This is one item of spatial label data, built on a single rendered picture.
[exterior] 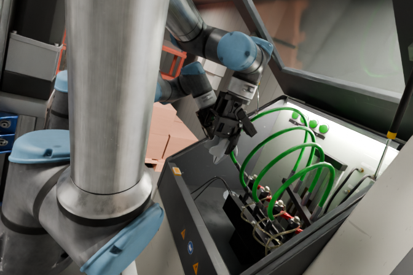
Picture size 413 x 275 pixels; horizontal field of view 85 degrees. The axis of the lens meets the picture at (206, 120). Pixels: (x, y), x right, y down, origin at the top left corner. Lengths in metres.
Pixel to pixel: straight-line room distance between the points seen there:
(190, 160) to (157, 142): 1.63
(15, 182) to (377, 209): 0.77
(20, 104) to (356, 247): 0.86
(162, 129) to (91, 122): 2.50
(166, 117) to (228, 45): 2.24
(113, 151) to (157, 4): 0.15
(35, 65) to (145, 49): 0.43
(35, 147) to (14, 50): 0.28
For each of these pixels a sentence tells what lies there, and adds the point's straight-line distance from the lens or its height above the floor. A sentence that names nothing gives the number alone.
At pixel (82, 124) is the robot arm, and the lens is 0.25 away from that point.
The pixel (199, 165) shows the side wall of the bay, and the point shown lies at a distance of 1.22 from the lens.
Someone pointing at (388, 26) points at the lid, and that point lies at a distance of 0.74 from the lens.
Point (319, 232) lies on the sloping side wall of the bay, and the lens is 0.76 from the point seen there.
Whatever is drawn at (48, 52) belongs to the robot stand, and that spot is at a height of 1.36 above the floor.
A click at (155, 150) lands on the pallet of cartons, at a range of 2.84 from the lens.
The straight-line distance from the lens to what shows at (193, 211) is 0.90.
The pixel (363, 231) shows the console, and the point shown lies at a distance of 0.76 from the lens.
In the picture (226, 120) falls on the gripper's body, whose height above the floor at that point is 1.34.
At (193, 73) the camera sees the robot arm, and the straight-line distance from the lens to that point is 0.76.
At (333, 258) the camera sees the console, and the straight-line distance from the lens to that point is 0.79.
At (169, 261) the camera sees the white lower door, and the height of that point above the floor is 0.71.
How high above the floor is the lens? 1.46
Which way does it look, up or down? 13 degrees down
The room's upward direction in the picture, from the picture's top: 21 degrees clockwise
